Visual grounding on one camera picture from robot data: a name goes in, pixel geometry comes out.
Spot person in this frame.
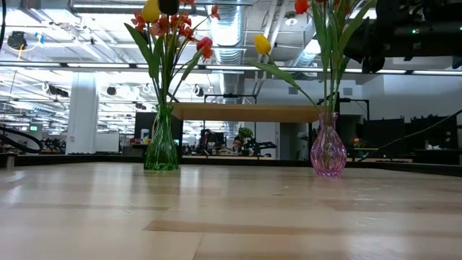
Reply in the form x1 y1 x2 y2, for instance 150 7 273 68
230 135 246 156

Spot red artificial tulip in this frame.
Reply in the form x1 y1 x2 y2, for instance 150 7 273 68
165 36 214 108

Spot wooden shelf black legs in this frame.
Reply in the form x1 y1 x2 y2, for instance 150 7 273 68
167 90 343 170

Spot green potted plant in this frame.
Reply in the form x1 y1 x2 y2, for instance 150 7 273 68
237 126 254 142

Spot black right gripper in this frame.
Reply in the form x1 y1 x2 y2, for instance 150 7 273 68
342 0 437 74

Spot black storage rack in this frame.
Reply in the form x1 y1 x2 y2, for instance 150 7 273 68
409 114 459 150

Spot yellow artificial tulip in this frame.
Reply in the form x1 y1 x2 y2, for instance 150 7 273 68
141 0 170 109
249 34 322 115

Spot orange artificial flower bunch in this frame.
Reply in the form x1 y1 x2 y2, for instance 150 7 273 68
294 0 362 113
130 0 220 109

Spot pink glass vase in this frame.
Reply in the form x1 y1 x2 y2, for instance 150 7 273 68
309 110 348 178

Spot white square column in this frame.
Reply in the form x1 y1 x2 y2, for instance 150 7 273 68
66 71 100 155

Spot black computer monitor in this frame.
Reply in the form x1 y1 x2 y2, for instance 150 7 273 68
134 111 183 141

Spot green glass vase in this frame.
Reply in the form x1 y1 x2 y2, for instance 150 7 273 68
143 104 180 171

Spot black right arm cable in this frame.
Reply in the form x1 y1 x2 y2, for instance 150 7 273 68
355 108 462 163

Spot black ceiling device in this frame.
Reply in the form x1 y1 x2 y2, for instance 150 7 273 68
6 31 29 51

